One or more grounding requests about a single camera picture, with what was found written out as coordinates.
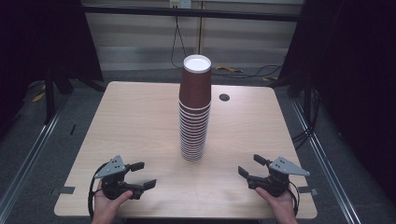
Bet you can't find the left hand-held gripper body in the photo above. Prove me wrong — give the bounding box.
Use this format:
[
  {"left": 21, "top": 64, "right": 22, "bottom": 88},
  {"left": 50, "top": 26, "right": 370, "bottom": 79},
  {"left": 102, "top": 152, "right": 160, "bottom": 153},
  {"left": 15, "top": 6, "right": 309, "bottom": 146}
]
[{"left": 93, "top": 154, "right": 135, "bottom": 201}]

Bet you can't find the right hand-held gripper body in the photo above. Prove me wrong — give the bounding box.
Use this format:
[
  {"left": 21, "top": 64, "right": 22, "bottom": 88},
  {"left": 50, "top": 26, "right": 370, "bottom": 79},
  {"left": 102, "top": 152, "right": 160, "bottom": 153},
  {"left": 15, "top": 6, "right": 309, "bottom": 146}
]
[{"left": 262, "top": 156, "right": 311, "bottom": 198}]

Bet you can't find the stack of brown paper cups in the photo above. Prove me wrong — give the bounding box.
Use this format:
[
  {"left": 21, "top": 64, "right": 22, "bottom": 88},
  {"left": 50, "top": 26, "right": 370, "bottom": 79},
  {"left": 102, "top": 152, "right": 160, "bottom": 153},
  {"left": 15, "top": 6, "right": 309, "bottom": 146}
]
[{"left": 178, "top": 54, "right": 213, "bottom": 162}]

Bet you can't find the person's right hand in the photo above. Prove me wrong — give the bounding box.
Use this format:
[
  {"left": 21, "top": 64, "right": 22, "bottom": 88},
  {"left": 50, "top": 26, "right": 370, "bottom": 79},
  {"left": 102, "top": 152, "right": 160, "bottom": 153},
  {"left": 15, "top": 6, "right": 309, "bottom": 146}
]
[{"left": 255, "top": 187, "right": 299, "bottom": 224}]

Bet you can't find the person's left hand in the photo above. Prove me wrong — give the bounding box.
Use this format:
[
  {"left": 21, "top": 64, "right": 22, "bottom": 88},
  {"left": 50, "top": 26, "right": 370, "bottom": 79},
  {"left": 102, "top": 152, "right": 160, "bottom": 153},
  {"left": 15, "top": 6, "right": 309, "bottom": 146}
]
[{"left": 92, "top": 189, "right": 134, "bottom": 224}]

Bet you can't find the grey tape strip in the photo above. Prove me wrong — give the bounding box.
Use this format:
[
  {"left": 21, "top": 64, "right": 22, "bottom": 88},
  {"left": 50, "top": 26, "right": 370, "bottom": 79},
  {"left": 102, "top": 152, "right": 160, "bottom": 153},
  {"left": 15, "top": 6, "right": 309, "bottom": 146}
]
[
  {"left": 49, "top": 186, "right": 77, "bottom": 196},
  {"left": 297, "top": 186, "right": 318, "bottom": 196}
]

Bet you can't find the black metal stand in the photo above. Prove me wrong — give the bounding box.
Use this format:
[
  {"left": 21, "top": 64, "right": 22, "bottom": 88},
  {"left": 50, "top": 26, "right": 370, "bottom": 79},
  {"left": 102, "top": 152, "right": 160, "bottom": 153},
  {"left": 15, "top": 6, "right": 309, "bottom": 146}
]
[{"left": 43, "top": 66, "right": 106, "bottom": 125}]

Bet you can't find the black curtain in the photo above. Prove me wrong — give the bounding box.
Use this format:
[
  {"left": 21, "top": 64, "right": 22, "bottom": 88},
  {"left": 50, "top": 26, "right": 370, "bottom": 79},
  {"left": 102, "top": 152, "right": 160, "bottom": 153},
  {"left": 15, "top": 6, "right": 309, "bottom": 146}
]
[
  {"left": 0, "top": 0, "right": 105, "bottom": 134},
  {"left": 278, "top": 0, "right": 396, "bottom": 206}
]

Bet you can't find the black horizontal bar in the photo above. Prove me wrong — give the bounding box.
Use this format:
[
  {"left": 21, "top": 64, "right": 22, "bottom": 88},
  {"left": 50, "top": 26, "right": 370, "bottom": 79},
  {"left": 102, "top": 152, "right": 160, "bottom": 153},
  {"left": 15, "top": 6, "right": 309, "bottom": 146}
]
[{"left": 81, "top": 4, "right": 302, "bottom": 22}]

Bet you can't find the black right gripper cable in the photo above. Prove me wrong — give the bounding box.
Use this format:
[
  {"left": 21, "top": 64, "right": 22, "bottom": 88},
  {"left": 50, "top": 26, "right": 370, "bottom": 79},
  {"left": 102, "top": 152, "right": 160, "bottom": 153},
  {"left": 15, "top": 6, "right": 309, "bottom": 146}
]
[{"left": 288, "top": 181, "right": 302, "bottom": 217}]

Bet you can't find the metal floor rail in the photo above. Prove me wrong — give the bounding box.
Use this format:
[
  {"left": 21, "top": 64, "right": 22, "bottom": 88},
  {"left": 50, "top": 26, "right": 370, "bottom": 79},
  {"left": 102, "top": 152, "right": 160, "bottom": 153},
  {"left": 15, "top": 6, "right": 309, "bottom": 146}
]
[
  {"left": 0, "top": 97, "right": 69, "bottom": 216},
  {"left": 290, "top": 98, "right": 362, "bottom": 224}
]

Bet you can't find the black cable bundle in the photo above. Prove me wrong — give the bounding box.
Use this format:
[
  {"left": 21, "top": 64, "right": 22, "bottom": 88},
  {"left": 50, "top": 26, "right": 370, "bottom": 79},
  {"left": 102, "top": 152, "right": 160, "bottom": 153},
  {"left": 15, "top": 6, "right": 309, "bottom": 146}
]
[{"left": 292, "top": 90, "right": 321, "bottom": 150}]

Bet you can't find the black floor cable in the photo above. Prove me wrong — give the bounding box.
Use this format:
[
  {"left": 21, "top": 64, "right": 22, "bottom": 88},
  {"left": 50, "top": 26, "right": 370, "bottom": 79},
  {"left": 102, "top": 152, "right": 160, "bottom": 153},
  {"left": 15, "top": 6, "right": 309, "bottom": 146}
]
[{"left": 211, "top": 63, "right": 284, "bottom": 79}]

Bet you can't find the black hanging cable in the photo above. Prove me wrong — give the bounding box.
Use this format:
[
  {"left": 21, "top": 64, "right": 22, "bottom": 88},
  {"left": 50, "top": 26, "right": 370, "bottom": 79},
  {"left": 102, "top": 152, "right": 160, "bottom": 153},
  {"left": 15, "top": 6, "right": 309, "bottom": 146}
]
[{"left": 169, "top": 15, "right": 188, "bottom": 69}]

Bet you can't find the white wall outlet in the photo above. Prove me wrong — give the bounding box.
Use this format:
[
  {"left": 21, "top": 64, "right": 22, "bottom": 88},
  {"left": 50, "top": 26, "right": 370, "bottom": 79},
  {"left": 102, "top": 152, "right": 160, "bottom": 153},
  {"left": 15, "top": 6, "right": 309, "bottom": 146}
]
[{"left": 168, "top": 0, "right": 192, "bottom": 9}]

